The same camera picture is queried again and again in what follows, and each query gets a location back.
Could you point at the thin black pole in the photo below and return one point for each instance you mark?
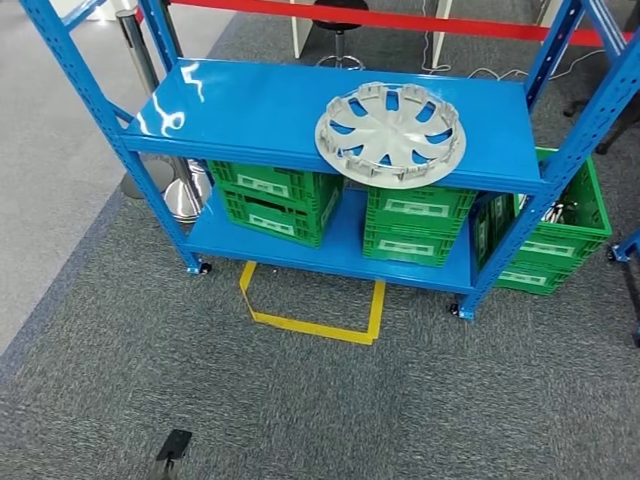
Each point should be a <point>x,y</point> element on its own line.
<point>170,33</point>

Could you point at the black office chair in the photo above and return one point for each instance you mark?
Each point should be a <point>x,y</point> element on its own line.
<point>631,116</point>

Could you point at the green plastic crate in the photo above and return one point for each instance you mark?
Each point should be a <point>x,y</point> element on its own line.
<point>220,175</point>
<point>380,199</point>
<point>560,281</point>
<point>235,222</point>
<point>372,248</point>

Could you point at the tall open green crate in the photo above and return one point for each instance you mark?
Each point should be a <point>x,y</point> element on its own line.
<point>590,218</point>

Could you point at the blue metal shelf rack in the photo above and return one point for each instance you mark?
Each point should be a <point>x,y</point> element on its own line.
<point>625,248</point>
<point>250,112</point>

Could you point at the red barrier belt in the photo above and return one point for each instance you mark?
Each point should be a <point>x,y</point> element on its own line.
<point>400,21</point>

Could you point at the silver small parts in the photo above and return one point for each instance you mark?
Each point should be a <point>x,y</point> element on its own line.
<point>543,212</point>

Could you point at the silver wheel hubcap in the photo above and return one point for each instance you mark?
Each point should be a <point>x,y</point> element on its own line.
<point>390,136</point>

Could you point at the black round stool chrome base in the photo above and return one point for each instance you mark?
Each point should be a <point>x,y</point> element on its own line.
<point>340,13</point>

